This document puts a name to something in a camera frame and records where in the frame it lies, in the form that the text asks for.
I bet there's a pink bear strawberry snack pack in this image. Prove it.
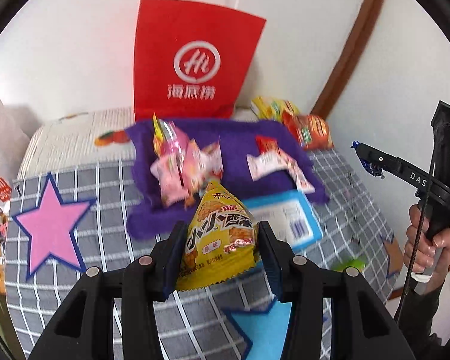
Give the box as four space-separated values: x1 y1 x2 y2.
279 150 315 194

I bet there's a person's right hand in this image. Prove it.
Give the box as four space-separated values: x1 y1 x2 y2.
404 205 450 275

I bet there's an orange Lays chips bag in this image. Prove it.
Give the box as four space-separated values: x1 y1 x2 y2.
282 112 334 150

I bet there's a pink candy packet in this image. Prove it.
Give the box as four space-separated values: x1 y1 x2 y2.
153 115 189 158

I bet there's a small red snack packet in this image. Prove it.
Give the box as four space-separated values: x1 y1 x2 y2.
255 135 280 155

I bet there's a brown wooden door frame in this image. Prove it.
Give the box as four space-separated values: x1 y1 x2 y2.
310 0 385 119

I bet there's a black sleeved right forearm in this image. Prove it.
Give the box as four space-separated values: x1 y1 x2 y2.
399 287 447 359

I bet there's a red paper shopping bag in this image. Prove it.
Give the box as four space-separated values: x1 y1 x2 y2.
133 0 266 121

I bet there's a yellow crispy noodle snack bag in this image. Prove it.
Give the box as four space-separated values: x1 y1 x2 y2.
176 181 257 291

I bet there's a black cable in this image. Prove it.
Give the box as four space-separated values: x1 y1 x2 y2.
393 153 438 323

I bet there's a red white cartoon snack bag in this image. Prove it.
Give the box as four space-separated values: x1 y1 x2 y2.
182 140 224 209

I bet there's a blue tissue box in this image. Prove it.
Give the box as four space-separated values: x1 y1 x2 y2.
244 190 323 251

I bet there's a blue cookie snack bag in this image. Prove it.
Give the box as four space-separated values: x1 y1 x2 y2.
351 141 385 179

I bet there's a pale pink snack pouch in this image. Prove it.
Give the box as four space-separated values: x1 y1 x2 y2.
246 150 288 181

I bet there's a white paper bag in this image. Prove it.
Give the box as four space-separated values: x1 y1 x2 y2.
0 100 30 183

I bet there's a green snack bag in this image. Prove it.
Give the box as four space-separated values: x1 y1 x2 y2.
331 258 366 273

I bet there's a white fruit print pillow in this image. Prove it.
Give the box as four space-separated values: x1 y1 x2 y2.
17 108 136 179

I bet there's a grey checked bed sheet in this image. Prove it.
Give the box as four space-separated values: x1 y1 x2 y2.
4 150 398 359

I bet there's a yellow chips bag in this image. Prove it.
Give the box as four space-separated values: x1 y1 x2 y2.
250 96 300 123

